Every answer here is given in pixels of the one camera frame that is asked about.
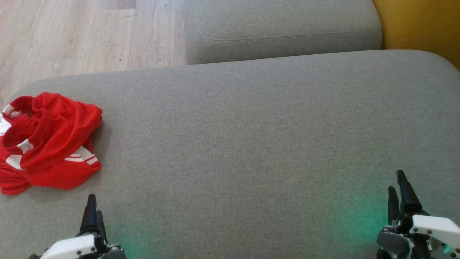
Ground large grey sofa seat cushion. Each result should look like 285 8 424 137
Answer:
0 50 460 259

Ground left gripper white-grey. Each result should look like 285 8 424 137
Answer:
31 194 127 259

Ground right gripper white-grey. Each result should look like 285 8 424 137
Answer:
376 170 460 259

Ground small grey sofa cushion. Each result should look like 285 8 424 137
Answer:
183 0 383 65

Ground mustard yellow sofa cushion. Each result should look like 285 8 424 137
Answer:
372 0 460 71

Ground red jersey white sleeves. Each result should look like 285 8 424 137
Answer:
0 104 102 195

